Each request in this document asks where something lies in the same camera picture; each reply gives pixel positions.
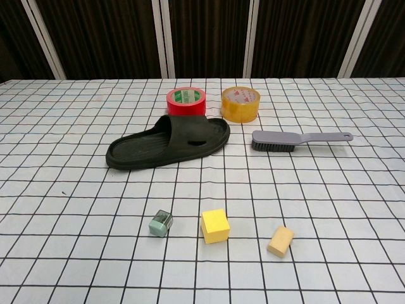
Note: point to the grey cleaning brush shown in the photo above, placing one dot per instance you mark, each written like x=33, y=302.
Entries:
x=275, y=139

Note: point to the red tape roll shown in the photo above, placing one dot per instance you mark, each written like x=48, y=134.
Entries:
x=186, y=109

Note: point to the yellow clear tape roll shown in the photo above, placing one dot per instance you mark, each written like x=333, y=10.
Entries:
x=240, y=113

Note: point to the yellow cube block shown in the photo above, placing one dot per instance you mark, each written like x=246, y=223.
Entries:
x=215, y=228

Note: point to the dark folding screen panel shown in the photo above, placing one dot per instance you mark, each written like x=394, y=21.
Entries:
x=209, y=38
x=386, y=38
x=303, y=38
x=12, y=38
x=104, y=38

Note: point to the tan sponge block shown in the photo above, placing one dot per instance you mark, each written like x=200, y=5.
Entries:
x=280, y=242

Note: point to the white black checked tablecloth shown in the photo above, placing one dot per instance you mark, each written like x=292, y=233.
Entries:
x=316, y=206

